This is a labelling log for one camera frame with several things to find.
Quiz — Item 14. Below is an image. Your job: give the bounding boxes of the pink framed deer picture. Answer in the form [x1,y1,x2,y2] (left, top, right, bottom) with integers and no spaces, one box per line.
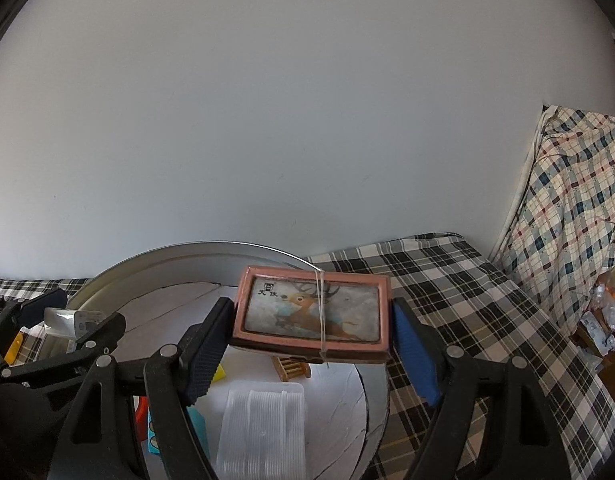
[231,266,391,364]

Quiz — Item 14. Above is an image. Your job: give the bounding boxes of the silver rectangular item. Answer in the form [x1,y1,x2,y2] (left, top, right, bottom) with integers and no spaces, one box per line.
[44,308,106,340]

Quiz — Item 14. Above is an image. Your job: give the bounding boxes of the red white round item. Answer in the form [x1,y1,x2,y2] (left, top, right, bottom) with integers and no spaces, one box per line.
[135,396,149,442]

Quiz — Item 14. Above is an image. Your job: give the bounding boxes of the round cookie tin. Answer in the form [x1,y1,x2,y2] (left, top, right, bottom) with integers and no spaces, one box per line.
[68,242,388,479]

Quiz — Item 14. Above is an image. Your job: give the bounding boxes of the blue bear toy block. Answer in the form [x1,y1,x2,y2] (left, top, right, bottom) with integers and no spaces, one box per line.
[145,404,209,461]

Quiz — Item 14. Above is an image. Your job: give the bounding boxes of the black white plaid tablecloth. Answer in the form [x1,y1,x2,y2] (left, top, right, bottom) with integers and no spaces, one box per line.
[0,233,615,479]

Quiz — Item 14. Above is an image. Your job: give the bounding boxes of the small yellow block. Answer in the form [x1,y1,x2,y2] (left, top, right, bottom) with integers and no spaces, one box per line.
[212,364,226,384]

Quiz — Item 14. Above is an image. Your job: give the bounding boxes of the clear plastic bag of items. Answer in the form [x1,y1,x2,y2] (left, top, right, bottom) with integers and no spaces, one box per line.
[579,266,615,358]

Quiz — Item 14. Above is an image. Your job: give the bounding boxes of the small wooden rack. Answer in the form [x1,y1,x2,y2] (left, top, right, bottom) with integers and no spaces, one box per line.
[272,356,311,382]

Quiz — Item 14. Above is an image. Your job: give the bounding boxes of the colourful plaid draped cloth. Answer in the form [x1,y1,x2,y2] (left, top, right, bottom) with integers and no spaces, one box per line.
[491,105,615,335]

